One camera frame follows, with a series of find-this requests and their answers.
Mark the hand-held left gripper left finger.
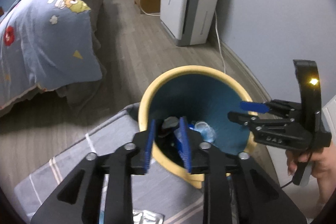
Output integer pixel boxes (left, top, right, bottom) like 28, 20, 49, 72
30, 119, 157, 224

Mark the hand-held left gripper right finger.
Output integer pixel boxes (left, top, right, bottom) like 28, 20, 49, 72
178, 117, 307, 224

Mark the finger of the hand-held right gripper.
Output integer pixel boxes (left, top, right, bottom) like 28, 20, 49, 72
228, 111, 300, 133
240, 99, 303, 120

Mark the yellow rimmed blue trash bin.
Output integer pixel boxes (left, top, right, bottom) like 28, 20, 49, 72
138, 65, 259, 189

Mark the person's right forearm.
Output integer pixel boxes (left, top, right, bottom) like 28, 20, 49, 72
316, 177, 333, 214

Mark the person's right hand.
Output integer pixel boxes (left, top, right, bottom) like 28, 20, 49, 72
286, 141, 336, 180

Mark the white panel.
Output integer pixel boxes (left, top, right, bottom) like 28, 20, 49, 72
322, 95, 336, 140

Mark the silver foil wrapper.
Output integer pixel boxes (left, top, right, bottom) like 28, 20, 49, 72
133, 210, 164, 224

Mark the white air purifier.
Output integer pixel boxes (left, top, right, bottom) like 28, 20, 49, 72
160, 0, 225, 46

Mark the printed blue duvet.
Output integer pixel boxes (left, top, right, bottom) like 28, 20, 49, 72
0, 0, 105, 110

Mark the black cable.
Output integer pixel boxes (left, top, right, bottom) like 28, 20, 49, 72
280, 152, 314, 189

